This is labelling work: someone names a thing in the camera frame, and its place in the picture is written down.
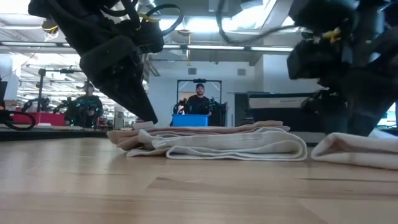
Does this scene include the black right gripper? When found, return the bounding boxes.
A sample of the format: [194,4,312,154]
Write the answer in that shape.
[300,27,398,137]

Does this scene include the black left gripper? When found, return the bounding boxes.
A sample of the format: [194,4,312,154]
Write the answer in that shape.
[51,7,159,124]

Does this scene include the white towel red checks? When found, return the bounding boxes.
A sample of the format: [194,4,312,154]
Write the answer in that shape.
[310,128,398,171]

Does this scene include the navy fabric basket white stripe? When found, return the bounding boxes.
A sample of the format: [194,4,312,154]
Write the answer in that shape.
[248,92,327,144]

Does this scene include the white towel grey checks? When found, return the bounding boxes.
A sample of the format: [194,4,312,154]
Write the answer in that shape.
[125,127,308,162]

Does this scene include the person at side station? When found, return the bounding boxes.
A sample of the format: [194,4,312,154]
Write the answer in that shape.
[64,81,105,129]

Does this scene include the person in black shirt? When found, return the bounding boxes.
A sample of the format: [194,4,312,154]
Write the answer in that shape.
[176,79,223,127]

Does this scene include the blue plastic bin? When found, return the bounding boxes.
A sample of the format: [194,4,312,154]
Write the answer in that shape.
[172,113,210,128]

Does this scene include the person facing the table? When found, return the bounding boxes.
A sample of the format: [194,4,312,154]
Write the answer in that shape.
[183,83,216,116]

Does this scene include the red storage box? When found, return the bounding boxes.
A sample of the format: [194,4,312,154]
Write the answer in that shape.
[12,111,67,126]

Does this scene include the dark monitor cabinet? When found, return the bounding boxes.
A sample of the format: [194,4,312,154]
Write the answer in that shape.
[233,91,250,126]

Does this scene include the black box beside person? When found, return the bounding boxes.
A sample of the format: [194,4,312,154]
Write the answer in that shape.
[213,101,228,127]

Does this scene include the long ceiling light bar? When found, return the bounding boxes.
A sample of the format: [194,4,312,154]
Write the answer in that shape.
[0,41,295,52]

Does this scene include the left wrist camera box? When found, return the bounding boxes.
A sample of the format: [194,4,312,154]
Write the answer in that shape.
[135,19,165,54]

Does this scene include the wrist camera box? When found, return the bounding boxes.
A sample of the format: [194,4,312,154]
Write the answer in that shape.
[285,39,346,81]
[135,19,165,54]

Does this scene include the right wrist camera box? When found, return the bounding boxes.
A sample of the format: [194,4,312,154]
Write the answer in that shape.
[285,39,346,81]

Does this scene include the black gantry frame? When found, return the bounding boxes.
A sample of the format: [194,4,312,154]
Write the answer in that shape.
[37,68,85,112]

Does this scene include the black left wrist camera cable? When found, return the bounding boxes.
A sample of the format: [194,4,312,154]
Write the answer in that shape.
[99,0,185,37]

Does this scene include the black metal table frame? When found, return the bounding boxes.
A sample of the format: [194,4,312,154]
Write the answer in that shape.
[0,128,109,142]

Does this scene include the thick black cable loop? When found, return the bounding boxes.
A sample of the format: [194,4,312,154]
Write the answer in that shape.
[0,110,37,131]

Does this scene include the right wrist camera cable loop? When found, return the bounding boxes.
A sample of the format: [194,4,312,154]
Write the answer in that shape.
[216,0,301,45]

